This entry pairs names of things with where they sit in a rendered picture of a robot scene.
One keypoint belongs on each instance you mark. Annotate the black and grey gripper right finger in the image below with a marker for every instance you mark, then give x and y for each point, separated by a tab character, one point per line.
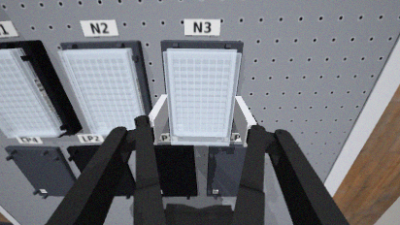
307	199

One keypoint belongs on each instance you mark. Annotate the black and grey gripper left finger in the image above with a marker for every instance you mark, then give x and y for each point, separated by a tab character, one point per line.
89	199

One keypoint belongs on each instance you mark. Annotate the white label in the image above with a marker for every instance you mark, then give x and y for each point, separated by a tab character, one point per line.
210	27
99	27
164	138
88	138
7	29
30	141
235	137

